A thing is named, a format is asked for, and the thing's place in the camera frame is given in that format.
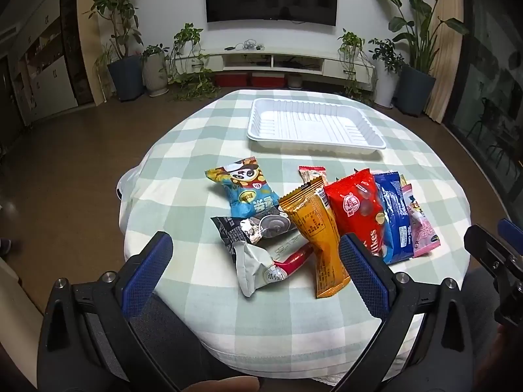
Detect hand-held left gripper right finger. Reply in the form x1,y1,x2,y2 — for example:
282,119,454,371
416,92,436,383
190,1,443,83
326,233,480,392

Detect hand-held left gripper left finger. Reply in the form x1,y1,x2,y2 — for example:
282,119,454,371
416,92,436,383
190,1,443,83
37,231,182,392

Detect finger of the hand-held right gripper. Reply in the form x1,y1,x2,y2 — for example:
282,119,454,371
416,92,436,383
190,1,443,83
464,224,523,280
496,218,523,241

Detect dark blue snack packet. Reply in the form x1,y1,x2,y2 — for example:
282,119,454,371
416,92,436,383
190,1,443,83
373,171,414,265

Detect orange snack packet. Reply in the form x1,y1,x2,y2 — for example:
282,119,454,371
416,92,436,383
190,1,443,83
278,180,352,299

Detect pink snack packet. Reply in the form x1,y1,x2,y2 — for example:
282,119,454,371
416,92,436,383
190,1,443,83
398,175,442,259

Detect silver and red snack packet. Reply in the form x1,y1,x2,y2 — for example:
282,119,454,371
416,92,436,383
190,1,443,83
234,240,316,298

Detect black snack packet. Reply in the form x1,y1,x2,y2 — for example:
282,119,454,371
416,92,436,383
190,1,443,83
210,208,301,264

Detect small red white snack packet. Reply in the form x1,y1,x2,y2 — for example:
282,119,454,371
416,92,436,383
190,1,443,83
298,166,329,188

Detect blue panda snack packet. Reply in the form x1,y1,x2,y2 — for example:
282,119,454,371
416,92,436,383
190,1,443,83
204,156,292,219

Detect white plastic tray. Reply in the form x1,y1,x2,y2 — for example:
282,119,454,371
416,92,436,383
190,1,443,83
247,98,387,156

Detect green white checked tablecloth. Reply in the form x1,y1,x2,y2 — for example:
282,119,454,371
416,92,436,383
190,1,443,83
116,89,472,378

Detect glass sliding door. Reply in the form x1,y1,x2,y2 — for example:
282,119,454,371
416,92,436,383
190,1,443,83
443,0,523,213

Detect large-leaf plant in dark pot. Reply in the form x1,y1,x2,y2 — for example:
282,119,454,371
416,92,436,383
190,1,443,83
365,0,470,117

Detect plant in tall white pot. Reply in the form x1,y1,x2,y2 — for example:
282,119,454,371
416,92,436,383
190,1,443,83
368,38,404,109

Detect tall plant in dark pot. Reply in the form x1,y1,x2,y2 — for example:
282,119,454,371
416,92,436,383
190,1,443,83
84,0,144,101

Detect plant in white ribbed pot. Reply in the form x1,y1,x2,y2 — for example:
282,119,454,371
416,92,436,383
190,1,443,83
141,44,171,98

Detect beige curtain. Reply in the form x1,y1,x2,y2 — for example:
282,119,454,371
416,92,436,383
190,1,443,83
425,0,465,124

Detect hanging vine plant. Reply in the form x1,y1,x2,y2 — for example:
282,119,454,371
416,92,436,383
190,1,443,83
337,28,375,99

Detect white television cabinet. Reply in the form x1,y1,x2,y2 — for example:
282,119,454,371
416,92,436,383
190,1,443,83
180,47,377,90

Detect trailing pothos plant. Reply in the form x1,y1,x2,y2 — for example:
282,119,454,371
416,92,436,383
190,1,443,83
168,23,223,102

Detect white wall cabinet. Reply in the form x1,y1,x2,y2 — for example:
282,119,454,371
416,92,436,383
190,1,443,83
0,0,80,130

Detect cables on television cabinet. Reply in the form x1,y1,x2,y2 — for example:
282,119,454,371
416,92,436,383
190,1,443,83
224,40,267,52

